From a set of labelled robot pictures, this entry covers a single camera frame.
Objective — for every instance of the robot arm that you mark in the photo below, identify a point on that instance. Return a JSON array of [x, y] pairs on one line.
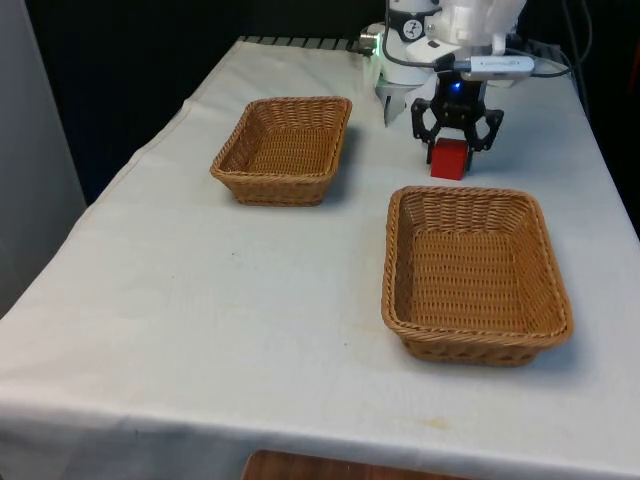
[[465, 22]]

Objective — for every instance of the wicker basket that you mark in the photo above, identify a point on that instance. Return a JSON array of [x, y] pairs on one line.
[[282, 150], [475, 280]]

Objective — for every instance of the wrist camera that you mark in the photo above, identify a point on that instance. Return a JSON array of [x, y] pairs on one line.
[[497, 66]]

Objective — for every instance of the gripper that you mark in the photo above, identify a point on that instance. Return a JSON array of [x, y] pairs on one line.
[[459, 102]]

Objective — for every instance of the red cube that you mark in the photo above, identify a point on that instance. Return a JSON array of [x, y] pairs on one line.
[[447, 161]]

